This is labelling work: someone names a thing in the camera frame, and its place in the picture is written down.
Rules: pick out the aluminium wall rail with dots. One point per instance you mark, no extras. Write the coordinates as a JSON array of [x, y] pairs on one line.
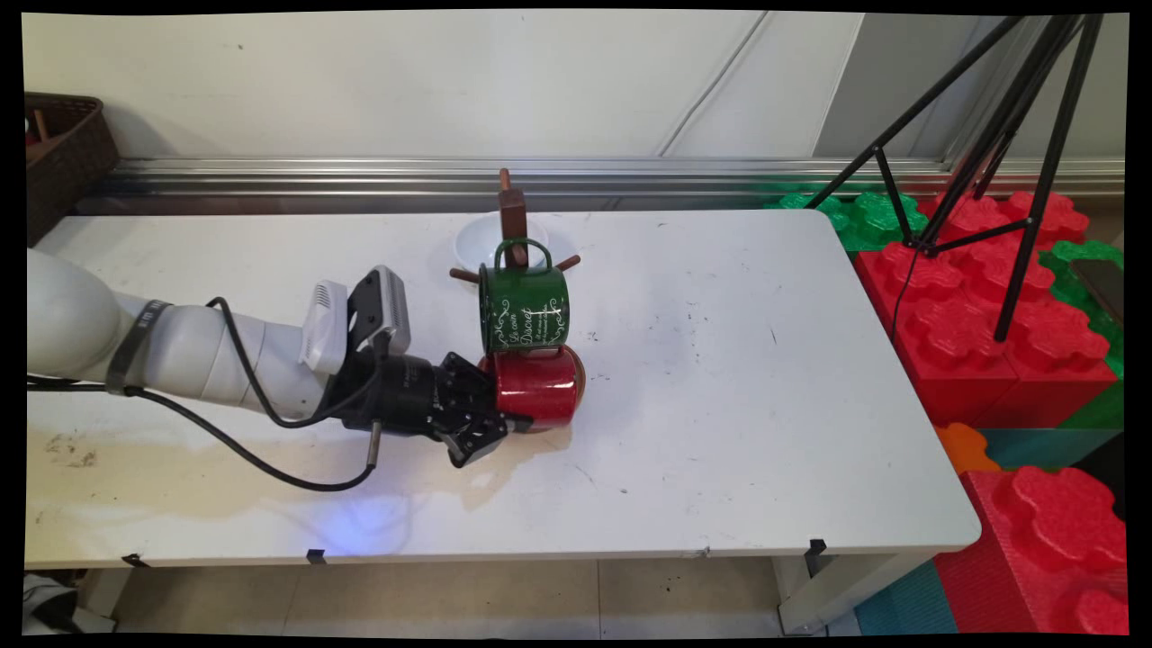
[[630, 175]]

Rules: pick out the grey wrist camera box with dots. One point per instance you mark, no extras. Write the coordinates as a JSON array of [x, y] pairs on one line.
[[391, 310]]

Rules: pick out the red enamel mug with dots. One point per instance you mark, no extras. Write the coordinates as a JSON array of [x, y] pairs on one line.
[[540, 387]]

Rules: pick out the white vented camera mount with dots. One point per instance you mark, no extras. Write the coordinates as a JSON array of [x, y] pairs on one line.
[[324, 328]]

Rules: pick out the orange foam building block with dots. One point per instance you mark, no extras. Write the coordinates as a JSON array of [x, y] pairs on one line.
[[963, 448]]

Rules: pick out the green enamel mug white lettering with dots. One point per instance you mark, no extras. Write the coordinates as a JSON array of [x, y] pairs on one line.
[[522, 306]]

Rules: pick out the red foam building block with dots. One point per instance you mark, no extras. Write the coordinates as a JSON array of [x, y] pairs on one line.
[[972, 216], [1035, 549], [954, 360]]

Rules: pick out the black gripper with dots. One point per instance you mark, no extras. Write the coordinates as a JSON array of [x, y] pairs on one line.
[[396, 396]]

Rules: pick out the teal foam building block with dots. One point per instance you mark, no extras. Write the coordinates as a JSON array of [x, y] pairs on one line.
[[904, 603], [1035, 447]]

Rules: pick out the wooden mug tree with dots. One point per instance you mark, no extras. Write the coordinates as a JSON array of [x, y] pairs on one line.
[[513, 216]]

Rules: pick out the black tripod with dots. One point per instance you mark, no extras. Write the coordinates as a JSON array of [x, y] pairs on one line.
[[1047, 180]]

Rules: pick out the white bowl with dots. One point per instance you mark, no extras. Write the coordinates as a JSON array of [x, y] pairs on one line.
[[477, 238]]

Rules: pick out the black table edge clip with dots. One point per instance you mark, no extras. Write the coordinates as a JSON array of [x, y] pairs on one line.
[[316, 556], [135, 560]]

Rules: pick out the green foam building block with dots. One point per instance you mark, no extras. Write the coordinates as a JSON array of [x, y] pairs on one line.
[[1071, 288], [864, 220]]

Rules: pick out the white table leg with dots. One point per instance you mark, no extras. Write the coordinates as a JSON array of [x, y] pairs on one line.
[[837, 594]]

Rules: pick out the brown wicker basket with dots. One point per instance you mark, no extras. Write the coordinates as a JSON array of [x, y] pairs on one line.
[[76, 153]]

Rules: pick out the black table leg bracket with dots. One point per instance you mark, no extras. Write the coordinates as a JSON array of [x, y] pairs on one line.
[[815, 553]]

